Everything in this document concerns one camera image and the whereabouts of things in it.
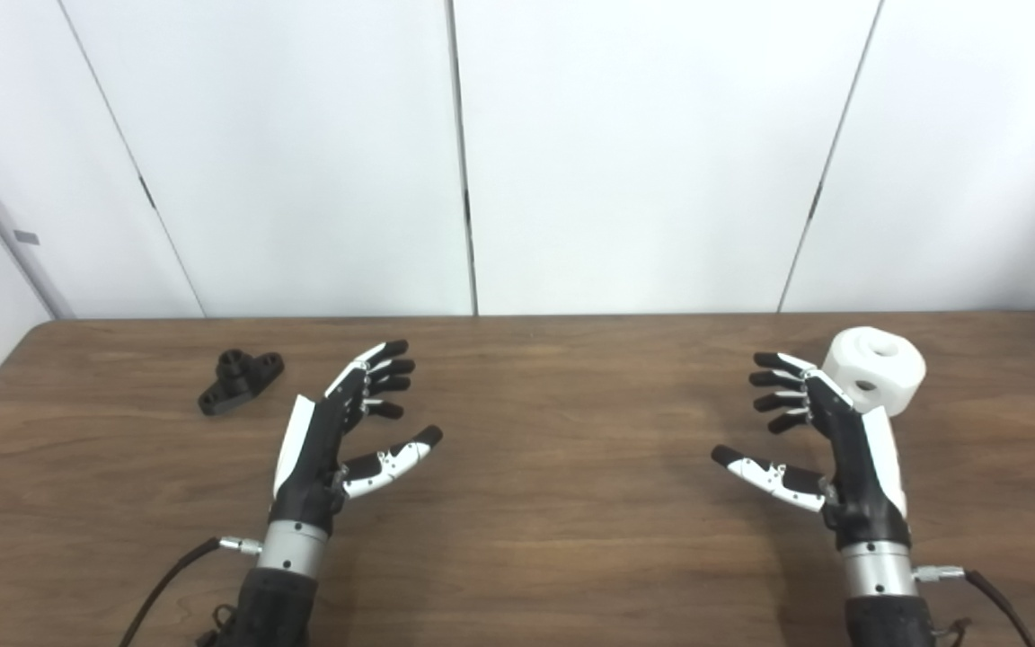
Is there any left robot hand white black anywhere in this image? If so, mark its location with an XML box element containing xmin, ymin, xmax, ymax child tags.
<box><xmin>268</xmin><ymin>339</ymin><xmax>444</xmax><ymax>538</ymax></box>

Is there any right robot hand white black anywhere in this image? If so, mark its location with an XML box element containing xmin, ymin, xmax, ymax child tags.
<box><xmin>711</xmin><ymin>351</ymin><xmax>914</xmax><ymax>551</ymax></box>

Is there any black plastic holder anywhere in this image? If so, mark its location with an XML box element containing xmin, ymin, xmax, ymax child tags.
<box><xmin>198</xmin><ymin>350</ymin><xmax>286</xmax><ymax>417</ymax></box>

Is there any round white plastic piece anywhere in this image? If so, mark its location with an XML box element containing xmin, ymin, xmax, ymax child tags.
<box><xmin>821</xmin><ymin>327</ymin><xmax>927</xmax><ymax>419</ymax></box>

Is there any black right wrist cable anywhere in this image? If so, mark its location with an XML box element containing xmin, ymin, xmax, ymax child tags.
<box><xmin>913</xmin><ymin>564</ymin><xmax>1035</xmax><ymax>647</ymax></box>

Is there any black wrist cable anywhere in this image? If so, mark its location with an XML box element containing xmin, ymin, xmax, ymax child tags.
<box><xmin>913</xmin><ymin>564</ymin><xmax>1035</xmax><ymax>647</ymax></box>
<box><xmin>118</xmin><ymin>536</ymin><xmax>263</xmax><ymax>647</ymax></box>

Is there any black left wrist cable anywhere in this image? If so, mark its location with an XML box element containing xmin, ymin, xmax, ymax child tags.
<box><xmin>118</xmin><ymin>536</ymin><xmax>263</xmax><ymax>647</ymax></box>

